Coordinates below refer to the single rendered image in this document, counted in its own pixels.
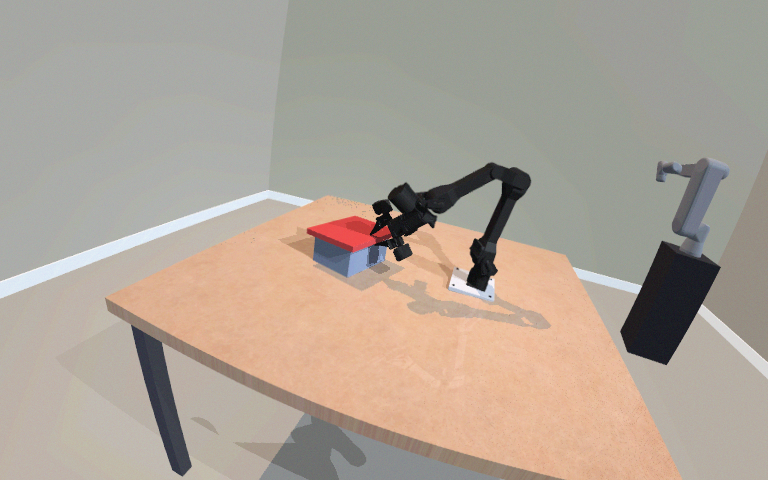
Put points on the red rectangular lid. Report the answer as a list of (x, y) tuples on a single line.
[(351, 234)]

